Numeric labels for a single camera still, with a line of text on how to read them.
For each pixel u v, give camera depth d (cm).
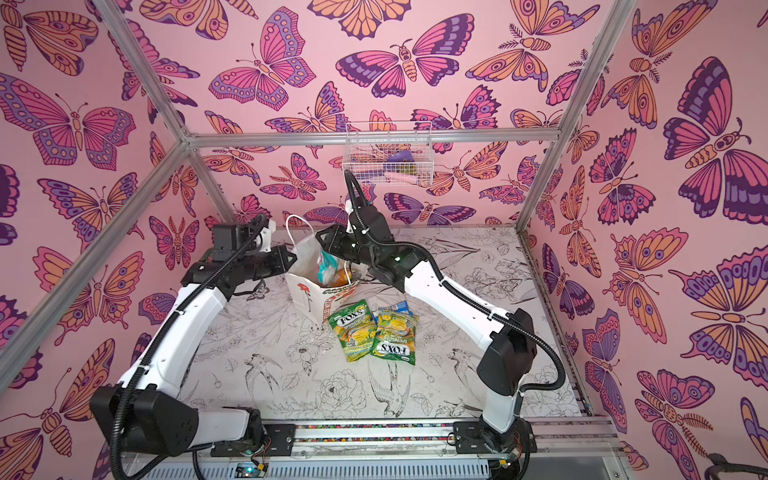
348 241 64
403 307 97
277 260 68
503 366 49
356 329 90
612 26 71
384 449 73
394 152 95
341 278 93
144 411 38
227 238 57
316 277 77
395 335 88
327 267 78
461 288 50
